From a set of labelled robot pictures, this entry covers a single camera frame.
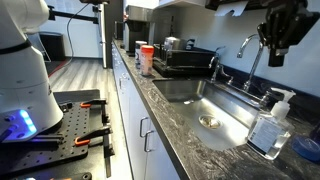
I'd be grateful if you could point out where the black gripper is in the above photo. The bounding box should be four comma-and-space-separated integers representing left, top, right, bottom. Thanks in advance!
257, 0, 320, 67

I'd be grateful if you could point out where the clear sanitizer pump bottle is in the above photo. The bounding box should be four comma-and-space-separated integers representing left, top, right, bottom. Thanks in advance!
246, 87, 295, 160

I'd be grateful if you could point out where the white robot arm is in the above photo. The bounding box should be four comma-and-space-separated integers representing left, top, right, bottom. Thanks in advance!
0, 0, 319, 143

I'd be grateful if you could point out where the stainless steel sink basin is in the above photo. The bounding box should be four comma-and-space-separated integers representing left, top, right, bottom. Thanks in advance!
153, 80, 259, 151

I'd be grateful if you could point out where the blue round coaster object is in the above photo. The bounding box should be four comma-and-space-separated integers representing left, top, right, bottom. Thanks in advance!
291, 135, 320, 162

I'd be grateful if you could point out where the chrome gooseneck faucet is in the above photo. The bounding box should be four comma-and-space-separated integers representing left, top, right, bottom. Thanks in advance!
236, 33, 265, 93

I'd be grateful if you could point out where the paper towel dispenser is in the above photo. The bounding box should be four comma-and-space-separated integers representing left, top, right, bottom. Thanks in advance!
205, 0, 265, 17

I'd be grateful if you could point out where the black dish drying rack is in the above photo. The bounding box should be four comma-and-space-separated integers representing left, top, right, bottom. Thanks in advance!
153, 44, 216, 77

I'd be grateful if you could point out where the stainless steel pot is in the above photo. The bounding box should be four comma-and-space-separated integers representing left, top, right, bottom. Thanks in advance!
164, 37, 186, 50

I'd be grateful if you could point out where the orange lid creamer container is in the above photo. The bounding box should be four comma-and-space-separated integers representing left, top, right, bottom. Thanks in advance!
140, 45, 154, 76

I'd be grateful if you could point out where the white lid dark canister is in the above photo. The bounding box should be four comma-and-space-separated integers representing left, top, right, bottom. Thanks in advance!
135, 41, 147, 69

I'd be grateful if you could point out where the black coffee maker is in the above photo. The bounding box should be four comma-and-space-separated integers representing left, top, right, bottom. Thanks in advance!
123, 5, 153, 57

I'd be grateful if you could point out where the white cabinet front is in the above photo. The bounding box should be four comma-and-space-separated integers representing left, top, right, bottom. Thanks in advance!
111, 42, 181, 180

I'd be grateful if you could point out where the orange black clamp far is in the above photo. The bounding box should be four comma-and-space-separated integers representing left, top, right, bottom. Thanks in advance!
80, 99, 107, 108

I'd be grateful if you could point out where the orange black clamp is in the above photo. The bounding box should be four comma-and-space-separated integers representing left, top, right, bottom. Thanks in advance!
74, 125, 112, 147
80, 99, 107, 108

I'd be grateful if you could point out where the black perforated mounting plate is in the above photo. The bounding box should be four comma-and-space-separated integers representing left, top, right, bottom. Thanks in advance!
0, 102, 90, 176

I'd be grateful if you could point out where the orange black clamp near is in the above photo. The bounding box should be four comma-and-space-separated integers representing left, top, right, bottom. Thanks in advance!
74, 125, 112, 147

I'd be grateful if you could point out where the chrome faucet lever handle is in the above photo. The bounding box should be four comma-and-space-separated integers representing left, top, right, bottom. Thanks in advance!
259, 90, 283, 107

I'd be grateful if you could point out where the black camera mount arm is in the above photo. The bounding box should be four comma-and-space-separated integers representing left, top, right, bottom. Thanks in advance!
48, 6, 98, 24

